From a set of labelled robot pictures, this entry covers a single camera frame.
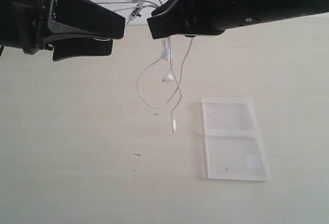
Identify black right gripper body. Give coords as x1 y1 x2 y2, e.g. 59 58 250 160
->
177 0 270 36

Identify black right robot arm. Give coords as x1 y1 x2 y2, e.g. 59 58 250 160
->
147 0 328 39

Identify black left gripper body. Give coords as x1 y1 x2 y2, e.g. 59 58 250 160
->
1 0 53 54

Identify clear plastic open case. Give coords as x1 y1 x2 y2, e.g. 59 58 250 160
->
200 97 271 182

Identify white wired earphones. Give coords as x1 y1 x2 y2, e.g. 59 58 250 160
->
89 0 193 135

